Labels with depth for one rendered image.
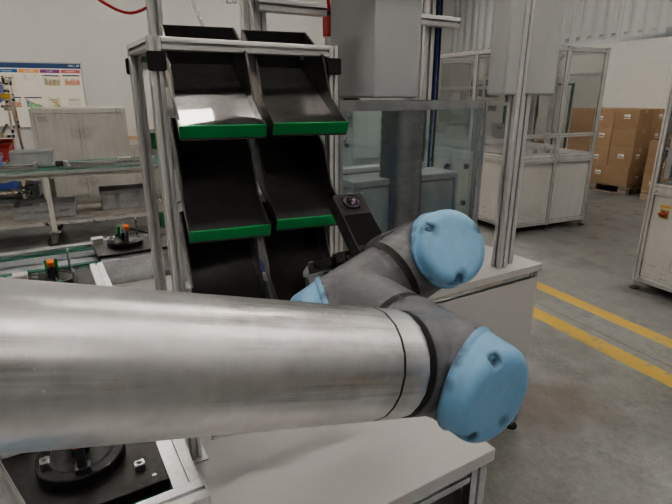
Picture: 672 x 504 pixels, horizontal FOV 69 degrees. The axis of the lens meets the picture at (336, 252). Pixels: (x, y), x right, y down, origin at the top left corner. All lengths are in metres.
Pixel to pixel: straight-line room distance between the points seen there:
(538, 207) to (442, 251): 5.91
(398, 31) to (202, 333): 1.68
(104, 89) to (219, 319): 11.11
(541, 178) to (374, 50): 4.68
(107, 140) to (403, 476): 7.48
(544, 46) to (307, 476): 1.78
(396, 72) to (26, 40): 10.00
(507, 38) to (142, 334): 1.93
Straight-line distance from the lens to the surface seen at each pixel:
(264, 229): 0.82
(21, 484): 1.02
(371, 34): 1.82
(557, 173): 6.47
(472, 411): 0.34
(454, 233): 0.47
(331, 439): 1.14
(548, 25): 2.24
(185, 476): 0.96
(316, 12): 2.14
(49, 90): 11.36
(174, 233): 0.91
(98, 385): 0.23
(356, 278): 0.44
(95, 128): 8.14
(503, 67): 2.07
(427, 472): 1.08
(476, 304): 2.12
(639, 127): 9.33
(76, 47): 11.37
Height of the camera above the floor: 1.57
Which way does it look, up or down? 18 degrees down
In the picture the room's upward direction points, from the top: straight up
